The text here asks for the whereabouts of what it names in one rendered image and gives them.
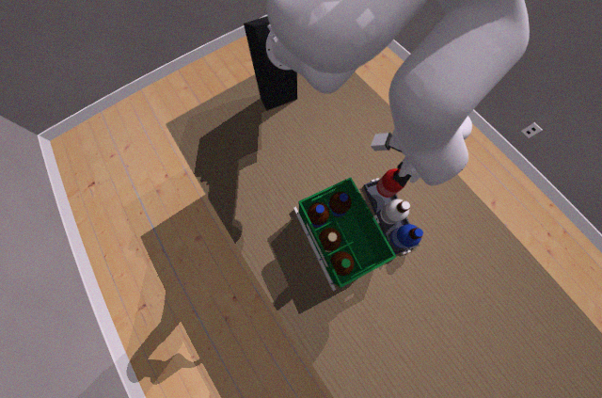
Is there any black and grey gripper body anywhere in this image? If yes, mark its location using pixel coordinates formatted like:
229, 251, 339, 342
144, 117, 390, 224
399, 157, 420, 183

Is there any brown bottle with green cap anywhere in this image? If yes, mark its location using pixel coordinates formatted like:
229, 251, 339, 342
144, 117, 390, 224
329, 251, 354, 276

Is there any green crate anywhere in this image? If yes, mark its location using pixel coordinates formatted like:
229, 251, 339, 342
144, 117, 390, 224
299, 184, 396, 287

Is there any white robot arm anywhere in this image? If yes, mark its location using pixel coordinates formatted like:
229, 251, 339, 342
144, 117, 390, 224
266, 0, 530, 185

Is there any brown bottle with beige cap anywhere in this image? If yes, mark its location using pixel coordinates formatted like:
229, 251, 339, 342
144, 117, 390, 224
318, 228, 341, 252

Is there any red bottle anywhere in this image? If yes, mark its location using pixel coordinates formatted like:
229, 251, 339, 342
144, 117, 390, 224
376, 168, 404, 198

